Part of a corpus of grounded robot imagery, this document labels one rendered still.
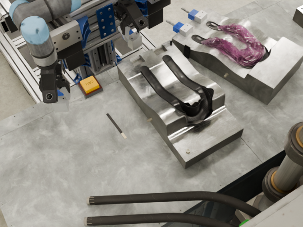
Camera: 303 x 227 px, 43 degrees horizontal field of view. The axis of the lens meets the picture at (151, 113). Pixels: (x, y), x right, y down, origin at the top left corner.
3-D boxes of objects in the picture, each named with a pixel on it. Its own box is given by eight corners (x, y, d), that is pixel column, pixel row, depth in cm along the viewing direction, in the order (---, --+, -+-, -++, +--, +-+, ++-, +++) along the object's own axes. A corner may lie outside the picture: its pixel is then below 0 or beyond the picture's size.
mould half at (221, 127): (118, 79, 163) (115, 57, 152) (170, 54, 170) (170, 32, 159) (185, 169, 139) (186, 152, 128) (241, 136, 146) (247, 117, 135)
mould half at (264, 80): (171, 46, 173) (171, 28, 164) (206, 15, 183) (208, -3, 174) (267, 105, 154) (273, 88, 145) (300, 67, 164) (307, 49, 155)
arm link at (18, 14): (43, 9, 129) (56, 28, 123) (11, 22, 125) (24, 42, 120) (36, -11, 122) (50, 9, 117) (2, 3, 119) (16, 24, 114)
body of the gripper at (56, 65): (66, 70, 137) (59, 46, 127) (65, 89, 132) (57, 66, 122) (45, 71, 137) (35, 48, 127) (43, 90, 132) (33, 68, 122)
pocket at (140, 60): (129, 65, 160) (128, 59, 157) (140, 60, 162) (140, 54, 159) (135, 72, 158) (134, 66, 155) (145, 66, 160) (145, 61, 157)
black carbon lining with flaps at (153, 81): (137, 71, 156) (135, 56, 148) (170, 56, 161) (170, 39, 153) (185, 133, 139) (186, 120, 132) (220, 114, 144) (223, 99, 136)
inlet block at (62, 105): (57, 84, 149) (54, 76, 145) (70, 83, 149) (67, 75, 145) (55, 112, 142) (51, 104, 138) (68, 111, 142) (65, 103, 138)
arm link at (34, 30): (39, 9, 114) (50, 26, 110) (48, 35, 123) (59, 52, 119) (13, 19, 112) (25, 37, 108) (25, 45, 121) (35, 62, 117)
